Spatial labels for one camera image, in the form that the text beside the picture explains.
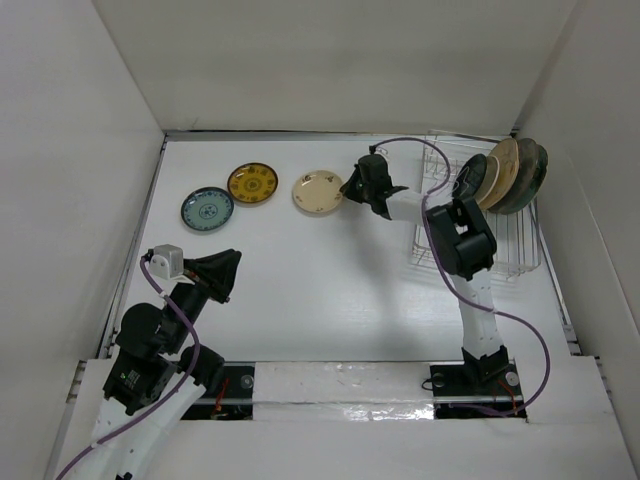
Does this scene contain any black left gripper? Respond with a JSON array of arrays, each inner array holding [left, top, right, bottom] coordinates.
[[165, 246, 241, 351]]

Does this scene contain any cream floral small plate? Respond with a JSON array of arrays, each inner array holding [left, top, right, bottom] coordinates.
[[292, 170, 343, 215]]

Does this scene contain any blue white patterned plate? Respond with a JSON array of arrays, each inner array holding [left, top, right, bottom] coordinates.
[[180, 187, 235, 233]]

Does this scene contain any yellow patterned small plate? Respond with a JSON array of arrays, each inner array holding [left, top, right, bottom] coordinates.
[[226, 162, 279, 205]]

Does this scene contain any black glossy small plate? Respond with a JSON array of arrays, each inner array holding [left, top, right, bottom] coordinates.
[[452, 153, 487, 199]]

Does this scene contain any cream plate with dark patch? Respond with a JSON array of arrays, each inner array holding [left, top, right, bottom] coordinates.
[[474, 155, 501, 208]]

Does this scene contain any beige bird branch plate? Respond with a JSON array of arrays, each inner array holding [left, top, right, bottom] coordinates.
[[485, 138, 520, 209]]

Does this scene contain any light green floral plate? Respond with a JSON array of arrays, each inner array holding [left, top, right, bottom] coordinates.
[[526, 144, 549, 205]]

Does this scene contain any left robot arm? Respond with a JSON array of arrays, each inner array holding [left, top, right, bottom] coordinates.
[[57, 244, 242, 479]]

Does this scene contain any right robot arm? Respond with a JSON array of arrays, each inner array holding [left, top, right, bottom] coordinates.
[[341, 154, 509, 393]]

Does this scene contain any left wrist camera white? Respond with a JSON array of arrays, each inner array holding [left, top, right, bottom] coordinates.
[[142, 244, 184, 280]]

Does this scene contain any white wire dish rack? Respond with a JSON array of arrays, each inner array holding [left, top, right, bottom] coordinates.
[[409, 135, 542, 281]]

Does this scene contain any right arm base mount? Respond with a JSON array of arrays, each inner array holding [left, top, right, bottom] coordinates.
[[429, 363, 522, 401]]

